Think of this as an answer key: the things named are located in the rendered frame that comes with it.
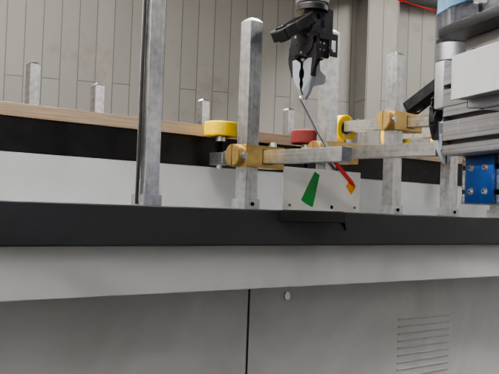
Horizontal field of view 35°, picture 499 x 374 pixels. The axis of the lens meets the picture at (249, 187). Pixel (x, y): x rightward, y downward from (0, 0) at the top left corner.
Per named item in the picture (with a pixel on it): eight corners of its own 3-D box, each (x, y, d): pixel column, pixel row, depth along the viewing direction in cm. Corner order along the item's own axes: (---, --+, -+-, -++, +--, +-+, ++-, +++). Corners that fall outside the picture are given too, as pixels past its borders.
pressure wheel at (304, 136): (327, 174, 202) (329, 129, 202) (304, 172, 196) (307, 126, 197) (305, 174, 208) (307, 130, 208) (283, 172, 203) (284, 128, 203)
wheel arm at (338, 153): (352, 166, 158) (353, 145, 159) (340, 165, 156) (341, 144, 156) (219, 169, 192) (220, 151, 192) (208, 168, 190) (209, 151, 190)
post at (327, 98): (333, 226, 190) (340, 30, 192) (324, 225, 188) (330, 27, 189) (323, 225, 193) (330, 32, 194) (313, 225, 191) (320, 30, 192)
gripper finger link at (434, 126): (434, 139, 166) (435, 98, 166) (428, 139, 167) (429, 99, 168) (447, 141, 169) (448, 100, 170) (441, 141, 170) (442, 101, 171)
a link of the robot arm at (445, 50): (428, 44, 169) (451, 50, 175) (428, 65, 169) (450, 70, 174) (457, 39, 164) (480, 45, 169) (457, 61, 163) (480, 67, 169)
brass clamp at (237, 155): (285, 169, 178) (286, 147, 179) (240, 165, 170) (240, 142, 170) (267, 170, 183) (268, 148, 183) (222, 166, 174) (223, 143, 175)
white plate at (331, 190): (360, 212, 195) (361, 172, 195) (283, 210, 178) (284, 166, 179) (358, 212, 196) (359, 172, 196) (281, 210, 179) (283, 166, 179)
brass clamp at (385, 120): (423, 133, 211) (424, 114, 211) (391, 128, 202) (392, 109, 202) (405, 134, 216) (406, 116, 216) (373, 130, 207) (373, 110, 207)
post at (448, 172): (456, 234, 223) (460, 65, 224) (448, 234, 220) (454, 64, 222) (445, 233, 225) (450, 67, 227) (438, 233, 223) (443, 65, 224)
